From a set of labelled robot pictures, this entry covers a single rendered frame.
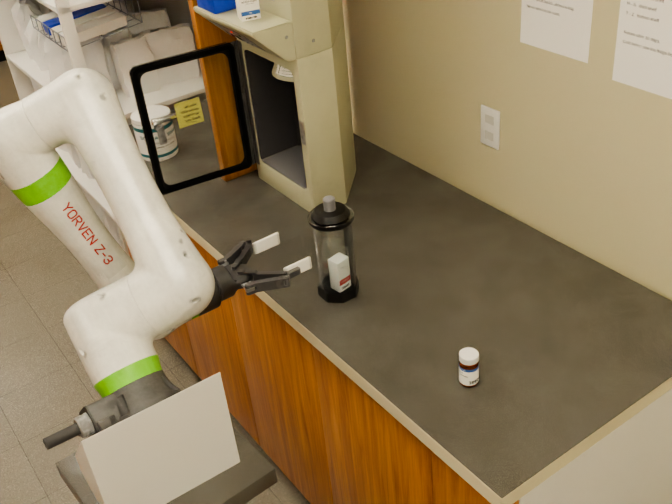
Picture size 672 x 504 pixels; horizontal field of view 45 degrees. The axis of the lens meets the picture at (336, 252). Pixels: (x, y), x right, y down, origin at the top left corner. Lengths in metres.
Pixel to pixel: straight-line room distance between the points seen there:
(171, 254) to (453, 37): 1.11
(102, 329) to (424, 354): 0.71
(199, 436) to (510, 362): 0.69
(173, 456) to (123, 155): 0.56
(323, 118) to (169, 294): 0.88
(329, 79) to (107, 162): 0.81
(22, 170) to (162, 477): 0.64
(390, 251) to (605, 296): 0.55
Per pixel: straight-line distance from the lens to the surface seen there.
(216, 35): 2.43
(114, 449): 1.49
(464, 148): 2.40
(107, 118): 1.61
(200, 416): 1.53
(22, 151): 1.67
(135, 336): 1.56
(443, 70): 2.37
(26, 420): 3.38
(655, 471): 2.06
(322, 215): 1.88
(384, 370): 1.80
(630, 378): 1.82
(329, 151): 2.28
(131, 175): 1.58
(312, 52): 2.15
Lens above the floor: 2.16
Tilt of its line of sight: 34 degrees down
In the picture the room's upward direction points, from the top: 6 degrees counter-clockwise
